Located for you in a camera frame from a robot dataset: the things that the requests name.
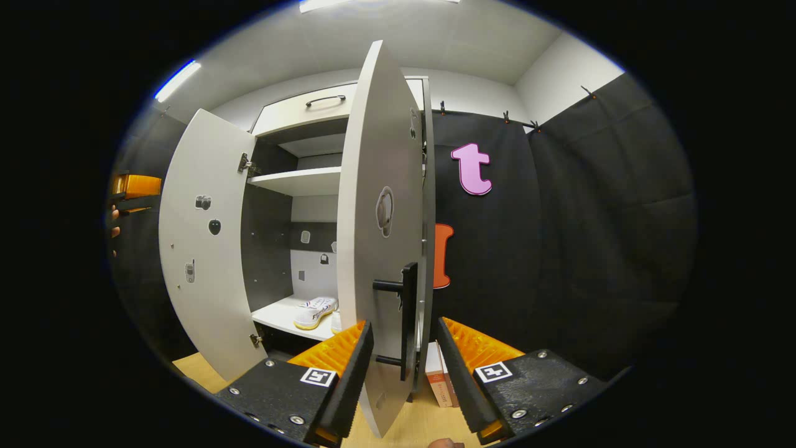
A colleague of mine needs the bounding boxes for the white cabinet drawer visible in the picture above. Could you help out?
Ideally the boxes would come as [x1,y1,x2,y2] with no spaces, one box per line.
[252,78,430,138]

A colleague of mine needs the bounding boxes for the white orange book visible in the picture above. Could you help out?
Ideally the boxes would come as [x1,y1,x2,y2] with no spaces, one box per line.
[425,341,453,408]

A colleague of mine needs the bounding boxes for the large ceiling light panel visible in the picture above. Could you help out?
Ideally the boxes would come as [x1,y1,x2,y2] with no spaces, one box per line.
[298,0,461,13]

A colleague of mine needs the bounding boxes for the small ceiling light panel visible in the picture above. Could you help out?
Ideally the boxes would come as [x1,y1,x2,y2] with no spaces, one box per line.
[154,60,201,102]

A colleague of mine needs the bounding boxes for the grey white shoe cabinet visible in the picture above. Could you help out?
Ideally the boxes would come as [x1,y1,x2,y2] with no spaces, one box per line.
[239,75,436,405]

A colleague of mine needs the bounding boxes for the white shoe cabinet door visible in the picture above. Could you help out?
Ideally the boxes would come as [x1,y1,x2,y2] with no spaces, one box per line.
[159,109,268,381]
[336,40,427,438]

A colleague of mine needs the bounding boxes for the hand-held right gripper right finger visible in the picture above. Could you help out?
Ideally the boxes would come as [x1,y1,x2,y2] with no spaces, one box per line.
[437,316,609,446]

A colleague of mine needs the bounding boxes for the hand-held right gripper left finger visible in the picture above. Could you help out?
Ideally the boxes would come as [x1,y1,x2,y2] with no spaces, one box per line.
[215,319,375,447]

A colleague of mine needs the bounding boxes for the black backdrop cloth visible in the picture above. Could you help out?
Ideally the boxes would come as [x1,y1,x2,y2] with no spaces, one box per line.
[107,72,698,381]

